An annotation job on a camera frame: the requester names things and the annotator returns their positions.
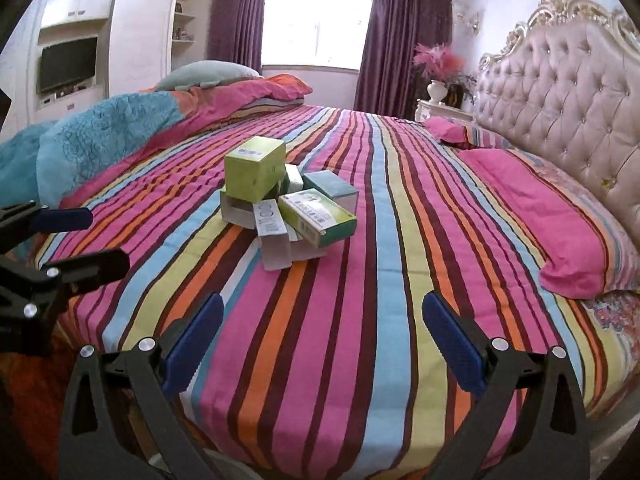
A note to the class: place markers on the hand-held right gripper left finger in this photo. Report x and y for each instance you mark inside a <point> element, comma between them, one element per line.
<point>195,345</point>

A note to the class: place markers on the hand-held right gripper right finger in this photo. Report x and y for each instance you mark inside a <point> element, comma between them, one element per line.
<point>452,350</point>

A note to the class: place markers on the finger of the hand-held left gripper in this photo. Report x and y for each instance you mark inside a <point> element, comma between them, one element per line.
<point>65,220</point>
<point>85,265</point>

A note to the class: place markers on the white narrow box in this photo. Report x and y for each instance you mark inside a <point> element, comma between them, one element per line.
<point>270,220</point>

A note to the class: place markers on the blue pink patchwork quilt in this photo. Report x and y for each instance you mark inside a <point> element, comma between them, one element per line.
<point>100,135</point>

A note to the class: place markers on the white open box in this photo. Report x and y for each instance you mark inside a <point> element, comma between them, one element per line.
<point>237,212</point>

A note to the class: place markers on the red knit garment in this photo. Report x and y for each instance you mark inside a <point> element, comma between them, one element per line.
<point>35,400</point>

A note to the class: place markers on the plain white carton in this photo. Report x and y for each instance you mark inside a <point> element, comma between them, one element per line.
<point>306,252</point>

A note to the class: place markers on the black television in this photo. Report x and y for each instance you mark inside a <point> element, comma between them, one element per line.
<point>67,64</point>

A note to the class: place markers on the large pink pillow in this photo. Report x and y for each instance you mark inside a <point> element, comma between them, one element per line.
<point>540,220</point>

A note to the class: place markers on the green white flat box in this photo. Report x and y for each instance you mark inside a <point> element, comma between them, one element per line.
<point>312,217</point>

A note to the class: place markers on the yellow-green cardboard box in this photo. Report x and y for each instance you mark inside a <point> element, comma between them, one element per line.
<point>250,175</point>

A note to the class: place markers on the small tissue pack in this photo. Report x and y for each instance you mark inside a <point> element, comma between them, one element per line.
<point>292,180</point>

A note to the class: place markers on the teal cardboard box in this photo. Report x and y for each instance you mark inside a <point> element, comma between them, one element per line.
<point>332,187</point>

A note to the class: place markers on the teal pillow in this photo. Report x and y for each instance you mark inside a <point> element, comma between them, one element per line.
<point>210,74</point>

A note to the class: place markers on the small pink pillow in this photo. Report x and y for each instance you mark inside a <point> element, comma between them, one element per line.
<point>455,130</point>

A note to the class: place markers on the white bedside table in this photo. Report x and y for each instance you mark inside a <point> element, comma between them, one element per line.
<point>442,110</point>

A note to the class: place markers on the white vase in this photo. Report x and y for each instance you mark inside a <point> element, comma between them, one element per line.
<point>437,92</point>

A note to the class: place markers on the purple curtain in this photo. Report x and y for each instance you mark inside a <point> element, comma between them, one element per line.
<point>235,20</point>
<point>405,40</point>

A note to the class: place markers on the tufted beige headboard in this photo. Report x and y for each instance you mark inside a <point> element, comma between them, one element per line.
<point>565,110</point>

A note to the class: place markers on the pink feather bouquet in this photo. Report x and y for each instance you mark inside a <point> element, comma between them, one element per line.
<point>440,62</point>

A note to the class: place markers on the window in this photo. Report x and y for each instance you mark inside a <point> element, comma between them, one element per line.
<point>320,20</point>

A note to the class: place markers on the white wall cabinet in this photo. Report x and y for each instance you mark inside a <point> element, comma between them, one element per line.
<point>135,35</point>

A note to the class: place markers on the ornate wall lamp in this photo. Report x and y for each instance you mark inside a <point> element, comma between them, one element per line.
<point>470,19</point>

